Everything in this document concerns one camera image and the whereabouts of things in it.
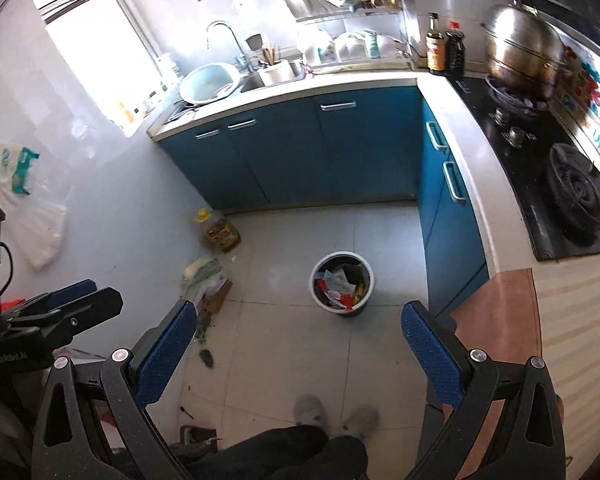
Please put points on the steel sink faucet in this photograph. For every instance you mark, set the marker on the steel sink faucet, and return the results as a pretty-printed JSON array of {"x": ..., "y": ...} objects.
[{"x": 227, "y": 35}]

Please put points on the blue kitchen cabinet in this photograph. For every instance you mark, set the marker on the blue kitchen cabinet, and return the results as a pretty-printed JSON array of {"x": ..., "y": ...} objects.
[{"x": 330, "y": 155}]

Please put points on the black stove burner grate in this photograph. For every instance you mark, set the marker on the black stove burner grate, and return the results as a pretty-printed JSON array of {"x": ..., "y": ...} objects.
[{"x": 577, "y": 192}]

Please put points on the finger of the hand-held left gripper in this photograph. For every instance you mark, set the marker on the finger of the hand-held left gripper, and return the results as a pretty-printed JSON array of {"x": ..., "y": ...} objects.
[
  {"x": 90, "y": 307},
  {"x": 72, "y": 292}
]

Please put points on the steel stove knob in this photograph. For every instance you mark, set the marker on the steel stove knob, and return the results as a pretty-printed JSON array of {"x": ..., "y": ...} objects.
[
  {"x": 517, "y": 136},
  {"x": 502, "y": 115}
]

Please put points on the yellow cooking oil bottle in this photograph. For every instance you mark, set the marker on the yellow cooking oil bottle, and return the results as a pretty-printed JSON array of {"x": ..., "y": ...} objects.
[{"x": 220, "y": 232}]

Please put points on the stack of white bowls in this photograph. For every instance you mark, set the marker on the stack of white bowls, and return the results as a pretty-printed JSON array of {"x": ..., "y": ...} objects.
[{"x": 347, "y": 46}]

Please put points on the brown sauce bottle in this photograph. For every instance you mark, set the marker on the brown sauce bottle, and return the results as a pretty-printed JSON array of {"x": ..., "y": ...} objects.
[{"x": 435, "y": 50}]

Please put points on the steel dish rack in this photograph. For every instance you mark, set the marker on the steel dish rack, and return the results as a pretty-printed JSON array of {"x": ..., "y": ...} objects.
[{"x": 350, "y": 15}]

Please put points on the dark sauce bottle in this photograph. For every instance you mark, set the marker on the dark sauce bottle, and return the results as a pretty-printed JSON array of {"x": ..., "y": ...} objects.
[{"x": 455, "y": 52}]

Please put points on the white plastic bag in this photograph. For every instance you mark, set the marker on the white plastic bag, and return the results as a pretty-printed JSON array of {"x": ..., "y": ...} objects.
[{"x": 35, "y": 230}]

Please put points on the dark floor scrap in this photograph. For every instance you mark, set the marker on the dark floor scrap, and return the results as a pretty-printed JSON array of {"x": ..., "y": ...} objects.
[{"x": 206, "y": 358}]

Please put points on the large steel pot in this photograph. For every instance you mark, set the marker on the large steel pot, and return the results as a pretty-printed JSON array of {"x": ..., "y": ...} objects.
[{"x": 522, "y": 47}]

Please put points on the colourful wall sticker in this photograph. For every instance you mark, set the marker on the colourful wall sticker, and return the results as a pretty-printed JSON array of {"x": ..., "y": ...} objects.
[{"x": 592, "y": 105}]

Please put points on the pale blue wash basin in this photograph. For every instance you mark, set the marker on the pale blue wash basin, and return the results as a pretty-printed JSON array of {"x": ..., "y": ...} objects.
[{"x": 210, "y": 82}]

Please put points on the black bin liner bag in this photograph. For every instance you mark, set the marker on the black bin liner bag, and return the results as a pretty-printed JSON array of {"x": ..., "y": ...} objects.
[{"x": 356, "y": 272}]

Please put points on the small dark stick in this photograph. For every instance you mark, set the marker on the small dark stick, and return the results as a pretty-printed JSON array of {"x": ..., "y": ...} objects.
[{"x": 186, "y": 412}]

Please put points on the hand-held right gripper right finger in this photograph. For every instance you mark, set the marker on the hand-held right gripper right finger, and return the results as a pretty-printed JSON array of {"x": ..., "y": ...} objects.
[{"x": 430, "y": 355}]

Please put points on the brown wooden cutting board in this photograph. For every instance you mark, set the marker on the brown wooden cutting board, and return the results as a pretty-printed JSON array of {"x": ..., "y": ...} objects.
[{"x": 500, "y": 310}]

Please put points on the white round trash bin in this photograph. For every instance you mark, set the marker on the white round trash bin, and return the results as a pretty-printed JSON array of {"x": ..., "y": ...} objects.
[{"x": 316, "y": 280}]

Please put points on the brown cardboard box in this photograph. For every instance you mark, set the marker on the brown cardboard box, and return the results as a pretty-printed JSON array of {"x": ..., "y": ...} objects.
[{"x": 217, "y": 297}]

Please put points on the kitchen window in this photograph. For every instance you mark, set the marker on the kitchen window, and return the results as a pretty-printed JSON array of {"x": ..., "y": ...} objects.
[{"x": 95, "y": 55}]

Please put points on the black gas stove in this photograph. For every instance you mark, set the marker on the black gas stove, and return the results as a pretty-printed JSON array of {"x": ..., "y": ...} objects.
[{"x": 540, "y": 180}]

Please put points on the person's left leg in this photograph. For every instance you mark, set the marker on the person's left leg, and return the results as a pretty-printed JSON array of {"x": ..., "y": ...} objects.
[{"x": 270, "y": 452}]

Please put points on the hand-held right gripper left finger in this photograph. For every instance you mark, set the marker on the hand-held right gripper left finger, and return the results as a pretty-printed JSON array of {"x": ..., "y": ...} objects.
[{"x": 165, "y": 350}]

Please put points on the steel kitchen sink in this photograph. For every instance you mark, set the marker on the steel kitchen sink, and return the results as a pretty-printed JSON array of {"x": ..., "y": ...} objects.
[{"x": 280, "y": 77}]

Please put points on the pile of colourful wrappers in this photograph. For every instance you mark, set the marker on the pile of colourful wrappers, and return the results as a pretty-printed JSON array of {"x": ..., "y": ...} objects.
[{"x": 337, "y": 290}]

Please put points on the grey slipper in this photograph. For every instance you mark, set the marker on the grey slipper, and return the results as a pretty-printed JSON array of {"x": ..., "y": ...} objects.
[
  {"x": 362, "y": 420},
  {"x": 310, "y": 410}
]

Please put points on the grey right slipper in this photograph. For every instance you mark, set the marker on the grey right slipper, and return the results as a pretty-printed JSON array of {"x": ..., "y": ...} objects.
[{"x": 362, "y": 420}]

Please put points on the person's leg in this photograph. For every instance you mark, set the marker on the person's leg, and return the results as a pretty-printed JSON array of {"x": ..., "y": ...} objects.
[
  {"x": 347, "y": 457},
  {"x": 270, "y": 452}
]

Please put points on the green vegetable scraps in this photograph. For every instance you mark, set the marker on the green vegetable scraps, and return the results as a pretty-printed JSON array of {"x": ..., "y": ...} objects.
[{"x": 203, "y": 327}]

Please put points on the person's right leg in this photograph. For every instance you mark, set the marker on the person's right leg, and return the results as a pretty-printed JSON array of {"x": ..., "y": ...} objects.
[{"x": 347, "y": 457}]

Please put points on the leafy vegetables in bag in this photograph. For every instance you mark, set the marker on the leafy vegetables in bag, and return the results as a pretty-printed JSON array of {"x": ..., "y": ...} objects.
[{"x": 202, "y": 275}]

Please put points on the black floor object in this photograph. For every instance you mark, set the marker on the black floor object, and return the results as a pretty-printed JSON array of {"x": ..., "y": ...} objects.
[{"x": 197, "y": 442}]

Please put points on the beige striped cloth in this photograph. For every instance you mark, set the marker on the beige striped cloth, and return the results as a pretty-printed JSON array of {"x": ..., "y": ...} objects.
[{"x": 580, "y": 320}]

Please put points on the grey left slipper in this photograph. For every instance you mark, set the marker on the grey left slipper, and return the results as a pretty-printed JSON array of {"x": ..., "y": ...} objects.
[{"x": 310, "y": 410}]

